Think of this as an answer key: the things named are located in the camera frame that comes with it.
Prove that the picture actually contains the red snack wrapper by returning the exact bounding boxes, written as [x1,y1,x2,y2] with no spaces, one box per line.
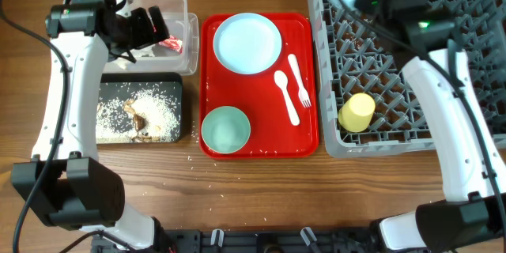
[158,36,183,54]

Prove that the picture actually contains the rice and food leftovers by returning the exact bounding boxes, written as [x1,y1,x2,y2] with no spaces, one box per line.
[96,82,182,144]

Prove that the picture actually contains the light blue plate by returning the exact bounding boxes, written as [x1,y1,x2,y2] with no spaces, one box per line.
[213,13,282,75]

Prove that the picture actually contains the mint green bowl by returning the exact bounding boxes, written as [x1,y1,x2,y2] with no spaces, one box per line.
[201,106,251,154]

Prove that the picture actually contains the white plastic spoon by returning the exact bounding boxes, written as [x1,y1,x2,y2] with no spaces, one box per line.
[274,70,300,126]

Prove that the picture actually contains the white plastic fork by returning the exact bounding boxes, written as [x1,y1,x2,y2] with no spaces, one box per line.
[288,54,312,108]

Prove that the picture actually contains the yellow plastic cup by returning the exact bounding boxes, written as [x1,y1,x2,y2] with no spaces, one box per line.
[338,93,376,133]

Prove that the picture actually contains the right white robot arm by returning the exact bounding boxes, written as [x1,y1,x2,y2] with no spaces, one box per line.
[353,0,505,252]

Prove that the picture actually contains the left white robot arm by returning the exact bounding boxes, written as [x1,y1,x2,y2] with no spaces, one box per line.
[11,0,176,252]

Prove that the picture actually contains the clear plastic waste bin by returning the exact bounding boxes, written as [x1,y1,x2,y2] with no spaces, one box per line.
[104,0,199,75]

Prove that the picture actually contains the black food waste tray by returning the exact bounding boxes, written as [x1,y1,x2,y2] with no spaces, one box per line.
[96,72,185,145]

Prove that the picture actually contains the grey dishwasher rack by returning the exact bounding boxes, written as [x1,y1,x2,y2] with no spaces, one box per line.
[308,0,505,158]

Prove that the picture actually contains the red serving tray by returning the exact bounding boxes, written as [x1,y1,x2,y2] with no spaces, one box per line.
[199,13,319,160]

